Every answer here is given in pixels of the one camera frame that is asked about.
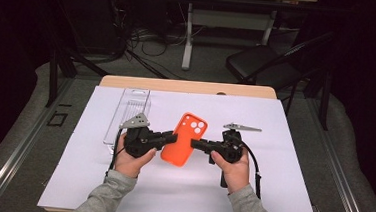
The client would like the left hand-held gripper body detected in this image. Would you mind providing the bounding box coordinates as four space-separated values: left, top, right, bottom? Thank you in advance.
117 111 166 161

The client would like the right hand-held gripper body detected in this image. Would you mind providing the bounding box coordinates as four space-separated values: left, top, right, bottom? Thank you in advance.
203 120 263 166

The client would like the orange phone case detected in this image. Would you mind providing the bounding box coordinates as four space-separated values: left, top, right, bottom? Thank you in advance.
159 109 210 169

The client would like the clear plastic tray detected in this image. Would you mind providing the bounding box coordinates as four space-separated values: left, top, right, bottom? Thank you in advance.
101 85 153 157

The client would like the person's left hand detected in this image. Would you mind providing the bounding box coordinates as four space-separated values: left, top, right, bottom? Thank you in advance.
113 131 159 181

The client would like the person's right hand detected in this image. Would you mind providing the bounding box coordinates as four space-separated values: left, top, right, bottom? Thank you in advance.
207 144 252 195

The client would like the white table cover sheet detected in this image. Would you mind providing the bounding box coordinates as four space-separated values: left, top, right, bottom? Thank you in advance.
36 81 327 212

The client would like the black folding chair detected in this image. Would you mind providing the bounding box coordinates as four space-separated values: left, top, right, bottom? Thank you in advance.
222 24 336 120

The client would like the black metal stand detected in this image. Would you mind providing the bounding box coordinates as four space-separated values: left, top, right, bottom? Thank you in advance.
301 65 334 131
44 0 116 112

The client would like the white-legged desk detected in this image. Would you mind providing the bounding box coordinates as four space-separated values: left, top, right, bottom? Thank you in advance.
162 0 319 80

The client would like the left hand-held gripper cable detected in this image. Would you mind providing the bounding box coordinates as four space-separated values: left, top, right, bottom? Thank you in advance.
105 129 124 178

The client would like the hand-held gripper cable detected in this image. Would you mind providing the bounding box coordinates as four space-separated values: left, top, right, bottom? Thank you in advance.
105 129 124 178
233 139 267 199

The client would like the right hand-held gripper cable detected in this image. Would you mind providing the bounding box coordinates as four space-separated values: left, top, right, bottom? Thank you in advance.
233 139 267 199

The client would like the tangle of floor cables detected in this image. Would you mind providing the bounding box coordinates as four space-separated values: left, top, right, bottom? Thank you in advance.
111 0 211 83

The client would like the aluminium floor rail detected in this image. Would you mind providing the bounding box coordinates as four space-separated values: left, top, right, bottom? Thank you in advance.
298 97 376 212
0 72 76 212

